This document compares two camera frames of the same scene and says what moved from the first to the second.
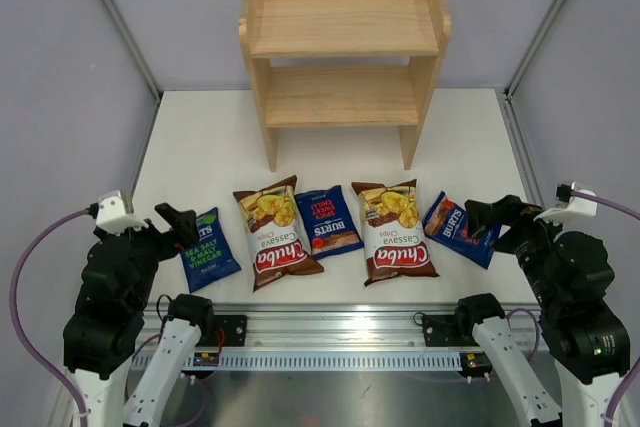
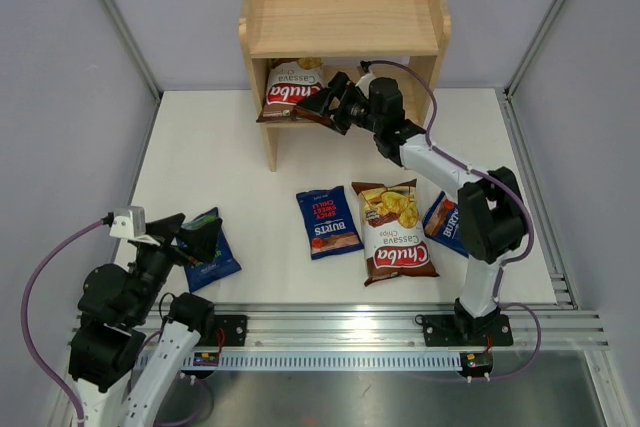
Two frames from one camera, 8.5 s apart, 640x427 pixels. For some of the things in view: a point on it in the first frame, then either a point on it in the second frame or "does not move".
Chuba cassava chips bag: (394, 242) does not move
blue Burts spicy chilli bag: (329, 223) does not move
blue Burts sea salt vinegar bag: (211, 259) does not move
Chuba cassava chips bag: (277, 234) -> (291, 81)
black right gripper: (485, 215) -> (344, 88)
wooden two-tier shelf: (344, 47) does not move
